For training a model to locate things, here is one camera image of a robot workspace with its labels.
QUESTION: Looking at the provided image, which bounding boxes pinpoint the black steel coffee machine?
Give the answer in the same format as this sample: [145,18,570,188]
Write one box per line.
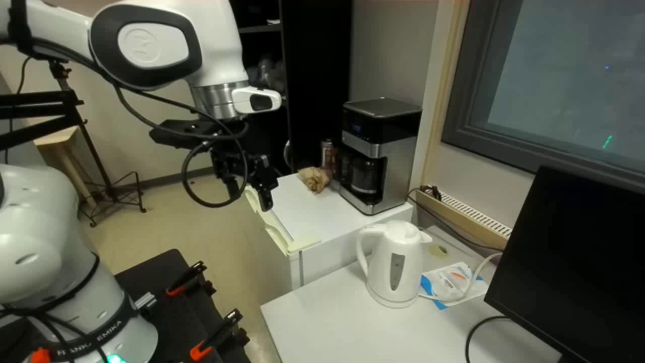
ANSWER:
[332,97,421,215]

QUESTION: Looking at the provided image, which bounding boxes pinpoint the black computer monitor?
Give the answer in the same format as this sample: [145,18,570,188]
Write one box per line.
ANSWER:
[485,167,645,363]

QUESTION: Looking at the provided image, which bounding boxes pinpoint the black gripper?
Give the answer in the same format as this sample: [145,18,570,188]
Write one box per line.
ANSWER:
[149,119,279,212]

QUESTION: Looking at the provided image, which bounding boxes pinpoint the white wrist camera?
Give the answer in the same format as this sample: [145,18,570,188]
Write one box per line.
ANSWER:
[231,87,282,116]

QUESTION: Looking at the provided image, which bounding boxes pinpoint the wooden stool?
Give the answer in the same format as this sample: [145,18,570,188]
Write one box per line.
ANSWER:
[35,128,96,207]

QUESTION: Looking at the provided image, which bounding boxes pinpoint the black orange clamp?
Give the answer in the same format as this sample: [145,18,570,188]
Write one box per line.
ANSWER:
[165,261,205,298]
[188,309,242,363]

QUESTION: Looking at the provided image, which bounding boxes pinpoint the white blue paper packet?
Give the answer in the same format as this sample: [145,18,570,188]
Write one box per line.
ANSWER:
[420,263,487,311]

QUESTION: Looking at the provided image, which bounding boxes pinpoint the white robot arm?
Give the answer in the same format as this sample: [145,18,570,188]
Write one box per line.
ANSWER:
[0,0,282,363]

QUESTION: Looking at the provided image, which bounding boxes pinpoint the crumpled brown paper bag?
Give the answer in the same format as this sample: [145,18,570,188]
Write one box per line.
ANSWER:
[299,167,330,194]

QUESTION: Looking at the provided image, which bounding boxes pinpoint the black camera tripod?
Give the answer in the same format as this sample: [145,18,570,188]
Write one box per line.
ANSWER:
[0,61,145,225]

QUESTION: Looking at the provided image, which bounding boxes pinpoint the white mini fridge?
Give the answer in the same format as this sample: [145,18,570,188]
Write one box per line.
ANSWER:
[245,173,414,292]

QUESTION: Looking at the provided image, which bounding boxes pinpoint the black shelf unit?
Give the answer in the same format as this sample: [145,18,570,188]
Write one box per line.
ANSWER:
[229,0,352,173]

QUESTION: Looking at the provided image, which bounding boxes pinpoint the white electric kettle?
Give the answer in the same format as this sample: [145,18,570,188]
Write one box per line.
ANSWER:
[354,220,434,309]

